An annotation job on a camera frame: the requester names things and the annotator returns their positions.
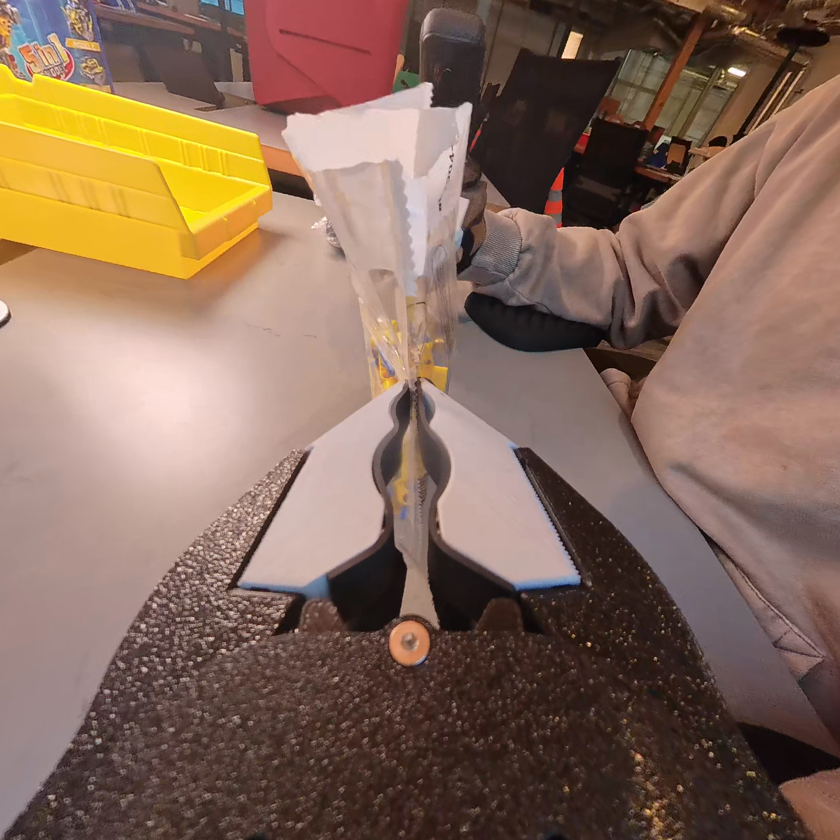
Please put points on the person's right forearm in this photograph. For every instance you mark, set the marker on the person's right forearm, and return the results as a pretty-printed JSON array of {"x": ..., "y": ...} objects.
[{"x": 623, "y": 275}]

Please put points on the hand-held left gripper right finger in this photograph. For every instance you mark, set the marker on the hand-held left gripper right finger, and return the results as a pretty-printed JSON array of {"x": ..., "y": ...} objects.
[{"x": 505, "y": 525}]

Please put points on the orange traffic cone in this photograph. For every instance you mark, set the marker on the orange traffic cone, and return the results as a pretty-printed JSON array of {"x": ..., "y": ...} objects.
[{"x": 555, "y": 200}]

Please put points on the yellow plastic bin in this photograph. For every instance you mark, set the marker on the yellow plastic bin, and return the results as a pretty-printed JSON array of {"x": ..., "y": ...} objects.
[{"x": 131, "y": 216}]

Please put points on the black chair armrest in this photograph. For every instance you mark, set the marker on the black chair armrest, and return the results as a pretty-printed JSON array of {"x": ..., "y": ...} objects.
[{"x": 525, "y": 325}]

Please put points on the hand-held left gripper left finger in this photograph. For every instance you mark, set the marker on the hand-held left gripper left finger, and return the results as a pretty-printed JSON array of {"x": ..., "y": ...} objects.
[{"x": 315, "y": 525}]

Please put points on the pile of yellow building parts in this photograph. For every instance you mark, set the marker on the pile of yellow building parts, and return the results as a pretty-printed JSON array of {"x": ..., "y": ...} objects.
[{"x": 433, "y": 374}]

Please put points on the blue robot kit box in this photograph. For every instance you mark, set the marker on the blue robot kit box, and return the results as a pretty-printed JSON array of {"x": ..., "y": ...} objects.
[{"x": 46, "y": 39}]

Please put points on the black office chair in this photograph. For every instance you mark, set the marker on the black office chair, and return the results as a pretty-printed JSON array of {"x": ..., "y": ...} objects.
[
  {"x": 610, "y": 177},
  {"x": 544, "y": 118}
]

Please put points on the large clear plastic bag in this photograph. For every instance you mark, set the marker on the large clear plastic bag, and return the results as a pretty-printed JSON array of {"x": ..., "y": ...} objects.
[{"x": 374, "y": 151}]

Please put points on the grey desk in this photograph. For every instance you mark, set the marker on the grey desk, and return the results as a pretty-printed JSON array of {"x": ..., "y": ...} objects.
[{"x": 164, "y": 394}]

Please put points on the red tote bag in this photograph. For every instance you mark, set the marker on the red tote bag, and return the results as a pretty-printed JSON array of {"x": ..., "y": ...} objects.
[{"x": 328, "y": 46}]

